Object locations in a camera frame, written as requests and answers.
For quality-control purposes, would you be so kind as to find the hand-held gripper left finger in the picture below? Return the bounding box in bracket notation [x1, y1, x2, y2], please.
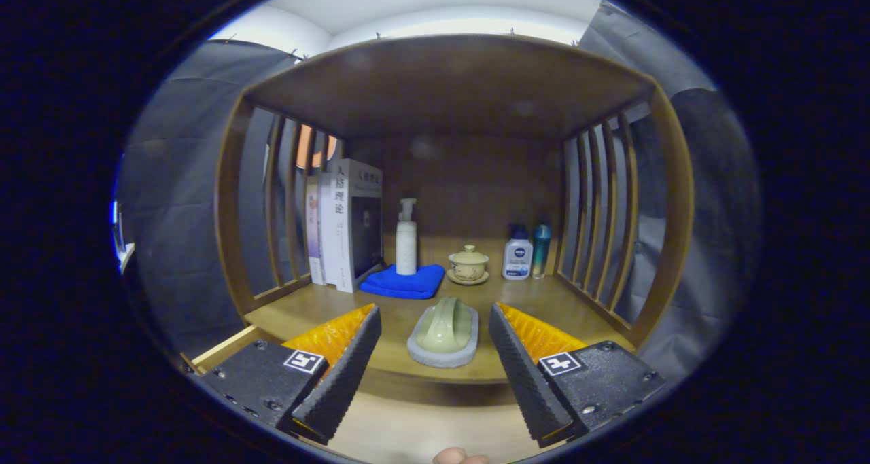
[197, 303, 383, 446]

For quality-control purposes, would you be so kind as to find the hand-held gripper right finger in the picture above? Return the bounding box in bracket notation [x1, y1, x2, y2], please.
[488, 302, 668, 449]

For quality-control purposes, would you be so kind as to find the green handled scrub brush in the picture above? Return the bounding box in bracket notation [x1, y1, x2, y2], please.
[406, 297, 480, 369]

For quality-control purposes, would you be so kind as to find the wooden countertop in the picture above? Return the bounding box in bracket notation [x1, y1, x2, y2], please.
[243, 236, 636, 385]

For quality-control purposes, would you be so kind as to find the wooden cabinet with slatted sides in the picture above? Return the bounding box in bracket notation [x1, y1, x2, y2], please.
[214, 33, 695, 383]

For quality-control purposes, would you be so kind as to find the blue folded cloth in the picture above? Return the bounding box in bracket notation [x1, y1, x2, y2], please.
[359, 264, 446, 300]

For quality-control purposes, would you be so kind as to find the white lotion bottle blue cap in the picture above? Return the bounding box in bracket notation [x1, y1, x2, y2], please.
[502, 224, 534, 281]

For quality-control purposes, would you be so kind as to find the beige lidded teacup with saucer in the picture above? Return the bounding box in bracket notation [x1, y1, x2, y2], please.
[447, 245, 490, 286]

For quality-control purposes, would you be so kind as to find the teal slim bottle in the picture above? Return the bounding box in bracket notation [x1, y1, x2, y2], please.
[532, 223, 552, 279]

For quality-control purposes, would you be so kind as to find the white pump bottle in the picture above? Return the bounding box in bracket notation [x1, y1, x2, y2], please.
[396, 198, 419, 276]

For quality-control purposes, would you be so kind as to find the thin pale purple book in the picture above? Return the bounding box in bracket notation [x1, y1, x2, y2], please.
[304, 174, 327, 286]

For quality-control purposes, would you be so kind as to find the thick white book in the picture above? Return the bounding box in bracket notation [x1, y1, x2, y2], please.
[319, 158, 384, 293]

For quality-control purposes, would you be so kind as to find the black backdrop cloth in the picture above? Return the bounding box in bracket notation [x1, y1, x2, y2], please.
[112, 0, 762, 383]

